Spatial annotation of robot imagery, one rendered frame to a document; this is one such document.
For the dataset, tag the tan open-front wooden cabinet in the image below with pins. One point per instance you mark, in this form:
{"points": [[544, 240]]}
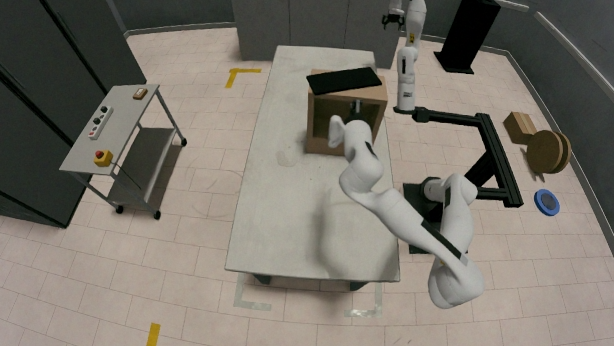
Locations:
{"points": [[323, 107]]}

